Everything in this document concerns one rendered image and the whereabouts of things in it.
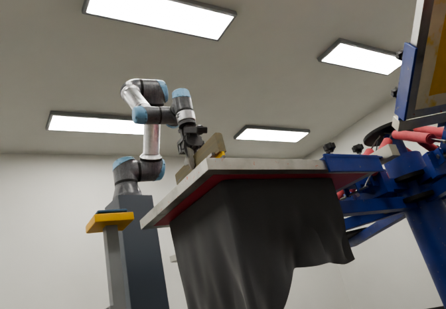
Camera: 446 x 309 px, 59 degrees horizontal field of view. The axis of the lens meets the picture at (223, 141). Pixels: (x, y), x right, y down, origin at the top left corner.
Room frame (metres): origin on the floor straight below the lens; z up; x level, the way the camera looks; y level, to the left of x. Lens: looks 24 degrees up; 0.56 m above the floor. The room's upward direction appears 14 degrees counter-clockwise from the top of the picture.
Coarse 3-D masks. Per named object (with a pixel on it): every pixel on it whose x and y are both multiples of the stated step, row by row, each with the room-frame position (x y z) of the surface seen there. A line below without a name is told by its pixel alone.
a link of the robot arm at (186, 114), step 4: (180, 112) 1.35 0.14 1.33; (184, 112) 1.35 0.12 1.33; (188, 112) 1.36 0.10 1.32; (192, 112) 1.37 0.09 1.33; (176, 116) 1.36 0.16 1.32; (180, 116) 1.35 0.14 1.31; (184, 116) 1.35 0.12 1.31; (188, 116) 1.35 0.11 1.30; (192, 116) 1.37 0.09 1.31; (180, 120) 1.36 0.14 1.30
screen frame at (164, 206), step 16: (208, 160) 1.05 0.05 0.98; (224, 160) 1.08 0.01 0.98; (240, 160) 1.12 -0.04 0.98; (256, 160) 1.15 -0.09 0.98; (272, 160) 1.19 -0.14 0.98; (288, 160) 1.23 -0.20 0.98; (304, 160) 1.27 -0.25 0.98; (320, 160) 1.32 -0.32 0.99; (192, 176) 1.13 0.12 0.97; (208, 176) 1.11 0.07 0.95; (176, 192) 1.23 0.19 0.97; (336, 192) 1.71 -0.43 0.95; (160, 208) 1.35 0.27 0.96; (144, 224) 1.49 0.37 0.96
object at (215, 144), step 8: (216, 136) 1.22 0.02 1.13; (208, 144) 1.26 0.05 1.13; (216, 144) 1.22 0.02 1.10; (200, 152) 1.31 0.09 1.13; (208, 152) 1.27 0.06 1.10; (216, 152) 1.23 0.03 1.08; (224, 152) 1.24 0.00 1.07; (200, 160) 1.32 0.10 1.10; (184, 168) 1.43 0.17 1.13; (176, 176) 1.50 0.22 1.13; (184, 176) 1.44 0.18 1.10
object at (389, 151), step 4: (388, 144) 1.48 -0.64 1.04; (384, 148) 1.50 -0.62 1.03; (388, 148) 1.49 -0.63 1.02; (392, 148) 1.49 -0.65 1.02; (396, 148) 1.51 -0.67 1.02; (376, 152) 1.53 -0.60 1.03; (380, 152) 1.52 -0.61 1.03; (384, 152) 1.51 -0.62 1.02; (388, 152) 1.49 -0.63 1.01; (392, 152) 1.49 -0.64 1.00; (396, 152) 1.50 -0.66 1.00; (384, 156) 1.51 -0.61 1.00; (388, 156) 1.50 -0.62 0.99; (392, 156) 1.51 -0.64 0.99; (396, 156) 1.52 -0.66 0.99; (380, 160) 1.53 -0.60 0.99; (384, 160) 1.53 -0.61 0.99; (388, 160) 1.55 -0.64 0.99
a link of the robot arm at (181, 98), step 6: (174, 90) 1.36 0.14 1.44; (180, 90) 1.35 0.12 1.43; (186, 90) 1.37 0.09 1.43; (174, 96) 1.36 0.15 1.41; (180, 96) 1.35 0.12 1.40; (186, 96) 1.36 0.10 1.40; (174, 102) 1.37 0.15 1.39; (180, 102) 1.35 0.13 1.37; (186, 102) 1.36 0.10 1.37; (174, 108) 1.39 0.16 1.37; (180, 108) 1.35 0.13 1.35; (186, 108) 1.35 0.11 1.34; (192, 108) 1.38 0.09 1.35
